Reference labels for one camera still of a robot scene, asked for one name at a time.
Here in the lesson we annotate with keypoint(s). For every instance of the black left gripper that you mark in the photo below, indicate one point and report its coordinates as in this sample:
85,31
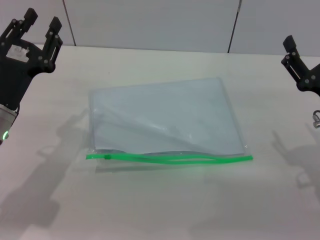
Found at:
15,75

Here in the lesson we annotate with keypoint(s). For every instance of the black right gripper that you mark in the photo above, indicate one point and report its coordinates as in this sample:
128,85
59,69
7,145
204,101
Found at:
317,82

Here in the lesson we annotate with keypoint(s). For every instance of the clear document bag green zipper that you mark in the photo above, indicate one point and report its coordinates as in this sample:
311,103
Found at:
162,112

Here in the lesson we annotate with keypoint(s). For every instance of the green zipper slider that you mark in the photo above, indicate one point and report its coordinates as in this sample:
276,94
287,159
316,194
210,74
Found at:
107,157

